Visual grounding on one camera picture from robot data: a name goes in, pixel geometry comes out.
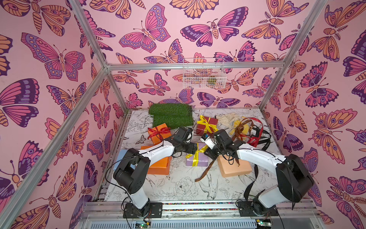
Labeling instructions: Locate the aluminium front rail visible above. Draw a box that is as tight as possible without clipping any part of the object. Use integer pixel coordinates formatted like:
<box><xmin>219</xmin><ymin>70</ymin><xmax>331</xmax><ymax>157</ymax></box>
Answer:
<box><xmin>77</xmin><ymin>200</ymin><xmax>326</xmax><ymax>229</ymax></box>

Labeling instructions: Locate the dark red gift box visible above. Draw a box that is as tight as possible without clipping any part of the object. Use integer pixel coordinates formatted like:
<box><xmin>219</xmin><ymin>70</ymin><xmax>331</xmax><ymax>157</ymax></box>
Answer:
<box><xmin>195</xmin><ymin>115</ymin><xmax>219</xmax><ymax>136</ymax></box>

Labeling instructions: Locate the red ribbon on small box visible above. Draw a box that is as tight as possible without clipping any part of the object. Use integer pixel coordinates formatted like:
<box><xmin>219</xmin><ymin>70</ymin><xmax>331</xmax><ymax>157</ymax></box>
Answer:
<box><xmin>148</xmin><ymin>127</ymin><xmax>171</xmax><ymax>141</ymax></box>

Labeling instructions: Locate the yellow dotted work glove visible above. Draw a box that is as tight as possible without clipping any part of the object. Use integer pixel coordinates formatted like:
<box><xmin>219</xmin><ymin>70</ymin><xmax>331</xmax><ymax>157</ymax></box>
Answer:
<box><xmin>229</xmin><ymin>120</ymin><xmax>252</xmax><ymax>135</ymax></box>

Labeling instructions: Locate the brown ribbon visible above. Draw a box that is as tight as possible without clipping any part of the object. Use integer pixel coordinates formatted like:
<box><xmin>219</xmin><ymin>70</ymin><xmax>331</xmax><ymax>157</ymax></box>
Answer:
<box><xmin>194</xmin><ymin>123</ymin><xmax>252</xmax><ymax>182</ymax></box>

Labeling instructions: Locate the large orange gift box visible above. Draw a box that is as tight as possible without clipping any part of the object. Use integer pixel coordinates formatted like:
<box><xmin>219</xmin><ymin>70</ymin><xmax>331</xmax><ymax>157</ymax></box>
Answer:
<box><xmin>140</xmin><ymin>146</ymin><xmax>173</xmax><ymax>175</ymax></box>

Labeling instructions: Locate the small orange gift box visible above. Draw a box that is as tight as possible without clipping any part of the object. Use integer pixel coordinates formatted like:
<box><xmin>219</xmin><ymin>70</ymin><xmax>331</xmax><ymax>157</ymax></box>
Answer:
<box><xmin>148</xmin><ymin>123</ymin><xmax>172</xmax><ymax>145</ymax></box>

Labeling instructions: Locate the aluminium frame post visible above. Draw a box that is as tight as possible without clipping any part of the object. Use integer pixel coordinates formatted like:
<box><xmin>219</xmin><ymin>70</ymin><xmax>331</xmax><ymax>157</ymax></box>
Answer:
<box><xmin>259</xmin><ymin>0</ymin><xmax>328</xmax><ymax>112</ymax></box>

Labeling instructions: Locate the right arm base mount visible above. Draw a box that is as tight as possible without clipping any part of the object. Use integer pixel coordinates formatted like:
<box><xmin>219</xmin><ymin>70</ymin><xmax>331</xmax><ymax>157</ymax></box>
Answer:
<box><xmin>235</xmin><ymin>200</ymin><xmax>279</xmax><ymax>217</ymax></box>

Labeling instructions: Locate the white wire basket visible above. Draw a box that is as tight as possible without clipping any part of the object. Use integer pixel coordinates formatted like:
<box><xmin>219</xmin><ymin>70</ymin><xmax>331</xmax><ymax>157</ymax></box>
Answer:
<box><xmin>182</xmin><ymin>62</ymin><xmax>227</xmax><ymax>90</ymax></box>

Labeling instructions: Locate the green artificial grass mat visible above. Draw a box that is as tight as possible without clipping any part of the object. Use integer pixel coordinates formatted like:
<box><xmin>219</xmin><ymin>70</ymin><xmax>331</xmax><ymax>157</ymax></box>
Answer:
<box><xmin>149</xmin><ymin>104</ymin><xmax>194</xmax><ymax>129</ymax></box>

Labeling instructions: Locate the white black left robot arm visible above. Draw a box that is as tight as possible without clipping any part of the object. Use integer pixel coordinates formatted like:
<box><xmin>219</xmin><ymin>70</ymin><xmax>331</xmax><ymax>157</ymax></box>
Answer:
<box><xmin>113</xmin><ymin>127</ymin><xmax>197</xmax><ymax>216</ymax></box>

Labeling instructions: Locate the light blue gift box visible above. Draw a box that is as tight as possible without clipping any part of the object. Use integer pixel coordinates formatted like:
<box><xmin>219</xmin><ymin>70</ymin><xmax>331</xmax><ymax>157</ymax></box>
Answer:
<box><xmin>113</xmin><ymin>149</ymin><xmax>134</xmax><ymax>171</ymax></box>

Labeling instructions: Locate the peach gift box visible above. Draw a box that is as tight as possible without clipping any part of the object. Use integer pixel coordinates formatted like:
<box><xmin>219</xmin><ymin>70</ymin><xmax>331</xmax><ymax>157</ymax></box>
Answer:
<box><xmin>217</xmin><ymin>156</ymin><xmax>252</xmax><ymax>177</ymax></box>

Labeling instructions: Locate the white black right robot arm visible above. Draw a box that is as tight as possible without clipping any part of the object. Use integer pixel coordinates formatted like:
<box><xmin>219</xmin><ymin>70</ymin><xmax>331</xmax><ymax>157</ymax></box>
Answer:
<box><xmin>200</xmin><ymin>130</ymin><xmax>315</xmax><ymax>216</ymax></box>

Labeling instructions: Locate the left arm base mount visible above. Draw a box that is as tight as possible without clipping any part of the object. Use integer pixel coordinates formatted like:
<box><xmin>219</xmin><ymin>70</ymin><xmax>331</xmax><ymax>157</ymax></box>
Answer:
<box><xmin>123</xmin><ymin>202</ymin><xmax>163</xmax><ymax>219</ymax></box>

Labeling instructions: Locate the beige knit work glove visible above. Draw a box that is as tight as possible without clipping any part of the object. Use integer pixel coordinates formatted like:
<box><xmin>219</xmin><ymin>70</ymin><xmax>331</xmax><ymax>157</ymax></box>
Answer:
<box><xmin>215</xmin><ymin>112</ymin><xmax>242</xmax><ymax>129</ymax></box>

